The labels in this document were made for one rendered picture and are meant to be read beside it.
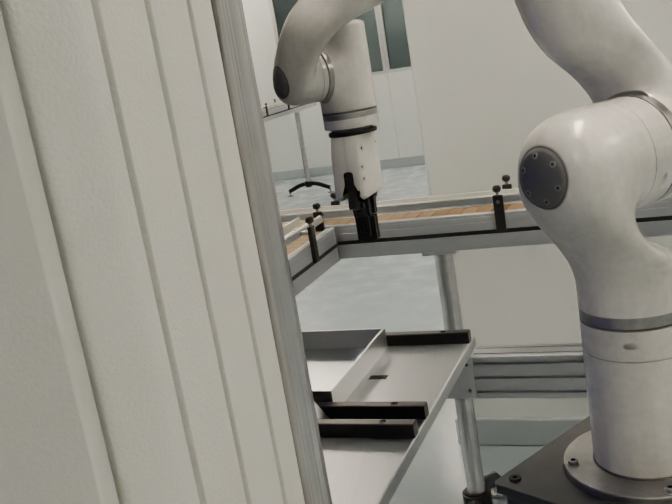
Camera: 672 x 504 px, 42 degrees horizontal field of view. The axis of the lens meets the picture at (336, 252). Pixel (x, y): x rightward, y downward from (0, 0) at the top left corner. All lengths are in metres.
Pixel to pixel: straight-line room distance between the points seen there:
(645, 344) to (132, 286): 0.73
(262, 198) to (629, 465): 0.65
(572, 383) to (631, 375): 1.33
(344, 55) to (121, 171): 1.00
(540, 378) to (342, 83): 1.23
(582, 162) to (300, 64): 0.50
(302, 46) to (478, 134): 1.60
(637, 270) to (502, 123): 1.85
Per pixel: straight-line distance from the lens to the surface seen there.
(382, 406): 1.23
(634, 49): 1.00
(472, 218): 2.20
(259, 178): 0.51
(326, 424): 1.20
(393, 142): 9.75
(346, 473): 1.11
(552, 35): 0.98
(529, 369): 2.33
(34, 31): 0.32
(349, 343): 1.52
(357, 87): 1.32
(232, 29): 0.51
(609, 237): 0.92
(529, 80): 2.75
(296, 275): 2.06
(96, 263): 0.33
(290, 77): 1.27
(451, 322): 2.34
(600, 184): 0.89
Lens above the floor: 1.38
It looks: 13 degrees down
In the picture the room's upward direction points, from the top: 9 degrees counter-clockwise
